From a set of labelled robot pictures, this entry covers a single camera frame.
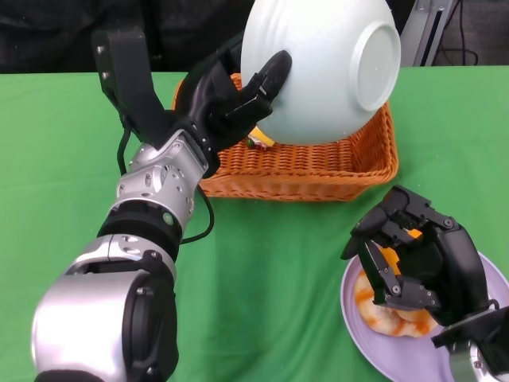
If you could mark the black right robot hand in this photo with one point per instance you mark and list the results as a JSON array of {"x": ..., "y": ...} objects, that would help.
[{"x": 449, "y": 262}]

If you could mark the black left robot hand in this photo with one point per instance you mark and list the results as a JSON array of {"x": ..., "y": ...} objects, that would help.
[{"x": 214, "y": 103}]

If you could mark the orange oval bread loaf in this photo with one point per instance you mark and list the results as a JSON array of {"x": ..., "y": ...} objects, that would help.
[{"x": 391, "y": 258}]

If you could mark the pale green bowl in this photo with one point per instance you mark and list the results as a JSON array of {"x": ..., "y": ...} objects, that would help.
[{"x": 326, "y": 59}]

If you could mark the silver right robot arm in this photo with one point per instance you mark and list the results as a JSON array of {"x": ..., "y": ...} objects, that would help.
[{"x": 477, "y": 362}]

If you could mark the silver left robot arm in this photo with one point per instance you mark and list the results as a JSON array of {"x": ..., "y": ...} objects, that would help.
[{"x": 99, "y": 310}]

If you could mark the pink yellow striped cake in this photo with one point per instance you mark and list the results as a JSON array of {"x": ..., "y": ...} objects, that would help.
[{"x": 264, "y": 139}]

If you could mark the lavender plate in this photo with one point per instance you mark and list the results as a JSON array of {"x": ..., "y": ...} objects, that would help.
[{"x": 397, "y": 350}]

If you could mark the orange wicker basket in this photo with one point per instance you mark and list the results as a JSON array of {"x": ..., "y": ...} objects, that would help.
[{"x": 298, "y": 171}]

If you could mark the black backdrop cloth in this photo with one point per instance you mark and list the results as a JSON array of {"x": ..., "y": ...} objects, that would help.
[{"x": 40, "y": 32}]

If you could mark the grey metal stand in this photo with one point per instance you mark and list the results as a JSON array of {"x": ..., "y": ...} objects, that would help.
[{"x": 421, "y": 36}]

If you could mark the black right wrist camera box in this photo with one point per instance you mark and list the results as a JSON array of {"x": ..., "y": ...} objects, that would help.
[{"x": 477, "y": 322}]

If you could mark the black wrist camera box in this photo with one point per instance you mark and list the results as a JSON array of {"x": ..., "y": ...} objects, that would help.
[
  {"x": 127, "y": 79},
  {"x": 477, "y": 322}
]

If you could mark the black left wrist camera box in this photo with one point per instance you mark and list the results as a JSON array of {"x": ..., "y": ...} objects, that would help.
[{"x": 127, "y": 79}]

